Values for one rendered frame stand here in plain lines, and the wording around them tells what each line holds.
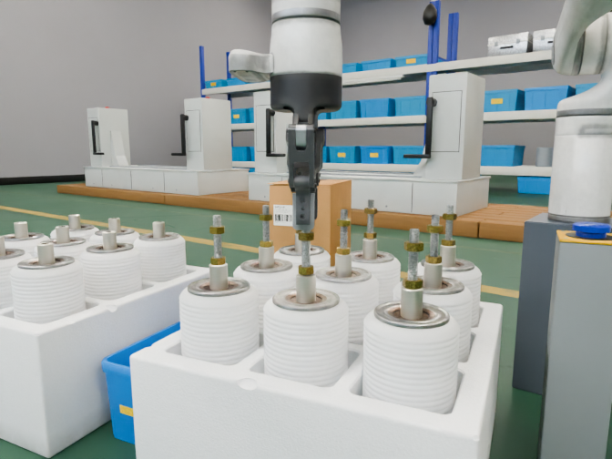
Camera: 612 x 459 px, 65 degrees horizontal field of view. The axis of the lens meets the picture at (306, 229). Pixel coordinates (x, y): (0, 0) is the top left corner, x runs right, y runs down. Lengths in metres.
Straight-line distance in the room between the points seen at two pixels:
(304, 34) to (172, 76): 7.73
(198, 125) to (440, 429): 3.41
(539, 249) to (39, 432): 0.80
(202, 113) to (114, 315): 3.01
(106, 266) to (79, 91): 6.52
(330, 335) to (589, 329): 0.31
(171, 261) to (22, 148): 6.06
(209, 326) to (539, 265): 0.56
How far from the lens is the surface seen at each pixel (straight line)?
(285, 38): 0.50
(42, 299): 0.78
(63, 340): 0.75
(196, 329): 0.57
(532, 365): 0.94
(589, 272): 0.64
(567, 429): 0.71
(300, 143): 0.45
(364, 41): 10.31
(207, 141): 3.73
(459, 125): 2.58
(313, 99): 0.48
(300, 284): 0.53
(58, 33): 7.32
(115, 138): 4.88
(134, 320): 0.83
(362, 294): 0.61
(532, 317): 0.91
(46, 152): 7.04
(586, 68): 0.91
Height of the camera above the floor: 0.42
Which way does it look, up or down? 9 degrees down
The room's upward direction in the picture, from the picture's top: straight up
